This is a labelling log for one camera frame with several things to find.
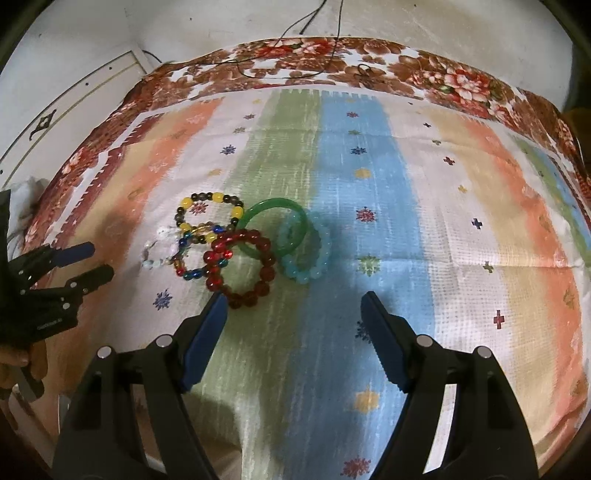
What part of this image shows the white panelled door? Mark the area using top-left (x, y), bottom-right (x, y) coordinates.
top-left (0, 45), bottom-right (154, 188)

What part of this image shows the yellow and dark bead bracelet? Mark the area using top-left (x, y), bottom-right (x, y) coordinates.
top-left (174, 189), bottom-right (245, 246)

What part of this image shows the light blue bead bracelet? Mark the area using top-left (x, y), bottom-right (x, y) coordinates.
top-left (276, 211), bottom-right (334, 285)

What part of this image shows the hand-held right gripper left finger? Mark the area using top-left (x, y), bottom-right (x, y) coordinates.
top-left (53, 292), bottom-right (229, 480)

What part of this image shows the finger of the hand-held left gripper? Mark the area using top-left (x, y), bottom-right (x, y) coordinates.
top-left (19, 264), bottom-right (115, 315)
top-left (9, 243), bottom-right (96, 283)

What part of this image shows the person's left hand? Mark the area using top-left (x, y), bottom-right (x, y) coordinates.
top-left (0, 342), bottom-right (49, 394)

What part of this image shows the red bead bracelet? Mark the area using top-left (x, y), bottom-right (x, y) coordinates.
top-left (203, 229), bottom-right (278, 311)

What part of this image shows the brown floral blanket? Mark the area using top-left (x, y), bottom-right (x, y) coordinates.
top-left (22, 37), bottom-right (591, 261)

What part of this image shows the striped pastel cloth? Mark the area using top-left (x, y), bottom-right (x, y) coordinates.
top-left (59, 87), bottom-right (591, 480)

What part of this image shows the green jade bangle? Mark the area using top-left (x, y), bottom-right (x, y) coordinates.
top-left (235, 197), bottom-right (308, 260)

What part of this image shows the black cable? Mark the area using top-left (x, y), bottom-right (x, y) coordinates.
top-left (235, 0), bottom-right (371, 82)

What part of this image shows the multicolour bead bracelet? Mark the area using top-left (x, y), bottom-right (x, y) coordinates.
top-left (172, 223), bottom-right (232, 282)

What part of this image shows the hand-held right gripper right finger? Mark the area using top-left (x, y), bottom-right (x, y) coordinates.
top-left (360, 291), bottom-right (541, 480)

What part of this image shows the clear bead bracelet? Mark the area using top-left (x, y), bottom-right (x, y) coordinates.
top-left (140, 226), bottom-right (186, 274)

